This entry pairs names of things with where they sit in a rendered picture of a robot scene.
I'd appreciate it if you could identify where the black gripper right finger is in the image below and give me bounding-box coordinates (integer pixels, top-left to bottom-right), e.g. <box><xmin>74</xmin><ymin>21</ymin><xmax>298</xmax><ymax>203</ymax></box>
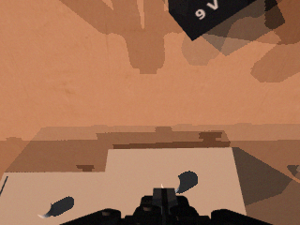
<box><xmin>164</xmin><ymin>187</ymin><xmax>273</xmax><ymax>225</ymax></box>

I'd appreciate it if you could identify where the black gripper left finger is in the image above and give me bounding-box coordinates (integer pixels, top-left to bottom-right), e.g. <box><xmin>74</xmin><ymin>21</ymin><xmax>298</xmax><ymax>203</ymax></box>
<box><xmin>60</xmin><ymin>187</ymin><xmax>165</xmax><ymax>225</ymax></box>

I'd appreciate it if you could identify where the black 9v battery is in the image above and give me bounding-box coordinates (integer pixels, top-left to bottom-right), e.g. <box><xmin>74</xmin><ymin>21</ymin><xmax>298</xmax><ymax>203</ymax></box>
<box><xmin>168</xmin><ymin>0</ymin><xmax>256</xmax><ymax>41</ymax></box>

